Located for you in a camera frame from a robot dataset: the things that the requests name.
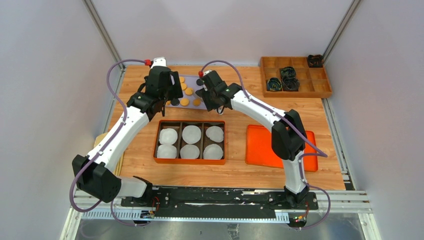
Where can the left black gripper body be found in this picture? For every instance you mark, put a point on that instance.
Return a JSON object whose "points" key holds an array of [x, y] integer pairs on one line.
{"points": [[174, 91]]}

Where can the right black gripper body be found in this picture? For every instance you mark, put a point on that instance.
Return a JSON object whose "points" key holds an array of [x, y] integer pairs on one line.
{"points": [[209, 99]]}

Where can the black sandwich cookie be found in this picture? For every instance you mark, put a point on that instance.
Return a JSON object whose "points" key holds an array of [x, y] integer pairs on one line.
{"points": [[199, 82], [175, 102]]}

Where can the lavender cookie tray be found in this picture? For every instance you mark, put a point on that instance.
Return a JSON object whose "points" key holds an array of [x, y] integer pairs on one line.
{"points": [[190, 99]]}

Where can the round yellow biscuit boxed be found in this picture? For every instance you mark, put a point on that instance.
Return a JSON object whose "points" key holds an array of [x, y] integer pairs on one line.
{"points": [[189, 91]]}

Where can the round yellow biscuit cup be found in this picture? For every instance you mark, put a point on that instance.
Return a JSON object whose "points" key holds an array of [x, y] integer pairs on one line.
{"points": [[184, 102]]}

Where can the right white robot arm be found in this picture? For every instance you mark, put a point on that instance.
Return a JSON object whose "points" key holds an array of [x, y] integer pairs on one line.
{"points": [[288, 136]]}

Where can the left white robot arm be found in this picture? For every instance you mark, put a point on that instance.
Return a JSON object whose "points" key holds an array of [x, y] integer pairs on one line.
{"points": [[94, 171]]}

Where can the swirl butter cookie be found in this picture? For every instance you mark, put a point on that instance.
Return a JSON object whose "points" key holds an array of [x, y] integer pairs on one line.
{"points": [[197, 102]]}

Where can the white paper cup back-right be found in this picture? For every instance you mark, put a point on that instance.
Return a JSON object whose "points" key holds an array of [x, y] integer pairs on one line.
{"points": [[215, 133]]}

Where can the white paper cup back-middle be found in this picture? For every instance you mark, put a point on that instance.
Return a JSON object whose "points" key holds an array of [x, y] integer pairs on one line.
{"points": [[191, 134]]}

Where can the white paper cup back-left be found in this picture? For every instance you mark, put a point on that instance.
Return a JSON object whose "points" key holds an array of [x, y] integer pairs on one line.
{"points": [[168, 136]]}

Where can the orange compartment box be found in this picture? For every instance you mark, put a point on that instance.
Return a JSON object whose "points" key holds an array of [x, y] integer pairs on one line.
{"points": [[179, 125]]}

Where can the rolled dark fabric left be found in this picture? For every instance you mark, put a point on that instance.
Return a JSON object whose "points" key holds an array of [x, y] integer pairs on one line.
{"points": [[274, 84]]}

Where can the rolled dark fabric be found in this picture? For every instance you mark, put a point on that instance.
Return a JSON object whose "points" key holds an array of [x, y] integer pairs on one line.
{"points": [[290, 84], [287, 72], [274, 84]]}

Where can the white paper cup front-right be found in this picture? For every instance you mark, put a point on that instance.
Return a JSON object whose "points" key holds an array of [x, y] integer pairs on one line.
{"points": [[213, 152]]}

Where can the white paper cup front-middle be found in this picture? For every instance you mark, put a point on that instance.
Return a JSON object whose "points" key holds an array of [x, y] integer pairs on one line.
{"points": [[189, 151]]}

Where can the white paper cup front-left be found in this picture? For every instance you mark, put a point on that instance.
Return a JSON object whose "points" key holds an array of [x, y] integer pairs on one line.
{"points": [[166, 151]]}

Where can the orange box lid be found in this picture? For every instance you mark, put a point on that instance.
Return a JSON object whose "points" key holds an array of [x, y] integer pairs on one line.
{"points": [[259, 149]]}

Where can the rolled dark fabric top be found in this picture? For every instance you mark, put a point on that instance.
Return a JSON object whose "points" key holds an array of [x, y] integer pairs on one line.
{"points": [[287, 72]]}

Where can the rolled dark fabric right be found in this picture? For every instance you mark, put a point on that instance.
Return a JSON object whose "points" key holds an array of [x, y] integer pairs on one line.
{"points": [[290, 84]]}

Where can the wooden compartment organizer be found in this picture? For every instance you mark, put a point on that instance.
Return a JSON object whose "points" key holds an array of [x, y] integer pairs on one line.
{"points": [[314, 82]]}

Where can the yellow cloth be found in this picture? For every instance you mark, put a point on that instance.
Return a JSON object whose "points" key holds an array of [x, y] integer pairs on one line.
{"points": [[115, 164]]}

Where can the black object in corner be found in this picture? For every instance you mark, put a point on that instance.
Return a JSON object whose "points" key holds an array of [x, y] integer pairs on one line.
{"points": [[315, 61]]}

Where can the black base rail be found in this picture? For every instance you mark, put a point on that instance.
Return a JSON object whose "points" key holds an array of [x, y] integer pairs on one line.
{"points": [[220, 203]]}

